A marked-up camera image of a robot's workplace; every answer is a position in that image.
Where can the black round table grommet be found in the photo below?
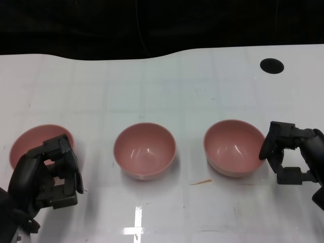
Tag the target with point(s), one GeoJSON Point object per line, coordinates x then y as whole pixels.
{"type": "Point", "coordinates": [272, 66]}

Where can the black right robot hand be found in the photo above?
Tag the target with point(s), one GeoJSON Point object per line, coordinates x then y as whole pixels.
{"type": "Point", "coordinates": [311, 144]}

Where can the orange tape scrap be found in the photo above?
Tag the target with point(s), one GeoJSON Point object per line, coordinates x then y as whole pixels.
{"type": "Point", "coordinates": [202, 181]}

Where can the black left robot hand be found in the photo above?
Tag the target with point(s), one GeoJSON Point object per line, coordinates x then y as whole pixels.
{"type": "Point", "coordinates": [25, 177]}

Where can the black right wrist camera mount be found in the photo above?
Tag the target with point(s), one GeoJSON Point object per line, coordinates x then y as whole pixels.
{"type": "Point", "coordinates": [319, 198]}

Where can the black backdrop cloth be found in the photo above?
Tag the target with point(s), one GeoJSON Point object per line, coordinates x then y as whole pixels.
{"type": "Point", "coordinates": [76, 25]}

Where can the pink plastic bowl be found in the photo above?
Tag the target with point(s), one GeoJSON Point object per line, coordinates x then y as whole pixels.
{"type": "Point", "coordinates": [144, 152]}
{"type": "Point", "coordinates": [33, 136]}
{"type": "Point", "coordinates": [233, 149]}

